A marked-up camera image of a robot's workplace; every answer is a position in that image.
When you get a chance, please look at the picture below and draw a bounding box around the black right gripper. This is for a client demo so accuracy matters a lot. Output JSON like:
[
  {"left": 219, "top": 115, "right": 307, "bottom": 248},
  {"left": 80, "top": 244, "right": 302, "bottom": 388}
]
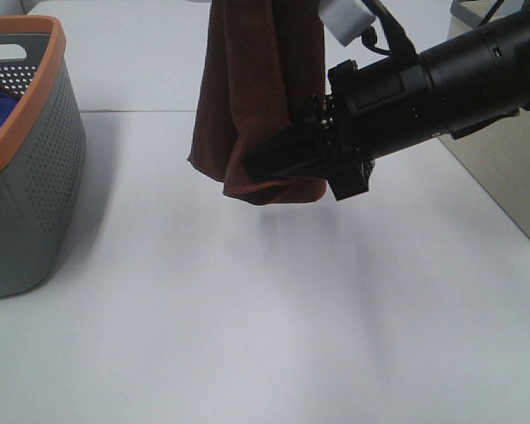
[{"left": 241, "top": 59, "right": 448, "bottom": 201}]

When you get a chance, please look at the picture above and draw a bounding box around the brown towel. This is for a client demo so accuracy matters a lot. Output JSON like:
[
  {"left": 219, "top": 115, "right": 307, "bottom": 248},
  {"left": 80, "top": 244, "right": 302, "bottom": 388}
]
[{"left": 188, "top": 0, "right": 326, "bottom": 206}]

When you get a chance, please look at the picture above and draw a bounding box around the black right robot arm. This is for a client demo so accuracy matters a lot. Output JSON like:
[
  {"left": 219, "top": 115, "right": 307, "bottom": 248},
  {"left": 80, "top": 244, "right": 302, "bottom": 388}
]
[{"left": 242, "top": 4, "right": 530, "bottom": 200}]

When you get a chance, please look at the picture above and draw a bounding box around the beige storage bin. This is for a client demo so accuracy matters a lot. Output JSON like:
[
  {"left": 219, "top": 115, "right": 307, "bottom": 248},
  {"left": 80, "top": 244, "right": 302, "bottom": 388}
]
[{"left": 436, "top": 0, "right": 530, "bottom": 249}]

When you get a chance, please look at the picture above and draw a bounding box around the grey perforated laundry basket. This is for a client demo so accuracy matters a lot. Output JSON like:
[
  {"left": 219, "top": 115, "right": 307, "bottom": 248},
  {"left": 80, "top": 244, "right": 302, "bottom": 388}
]
[{"left": 0, "top": 15, "right": 86, "bottom": 298}]

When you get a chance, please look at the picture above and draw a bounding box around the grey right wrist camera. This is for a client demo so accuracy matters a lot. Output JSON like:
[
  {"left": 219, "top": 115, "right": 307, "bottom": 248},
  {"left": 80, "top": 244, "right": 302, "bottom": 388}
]
[{"left": 318, "top": 0, "right": 376, "bottom": 47}]

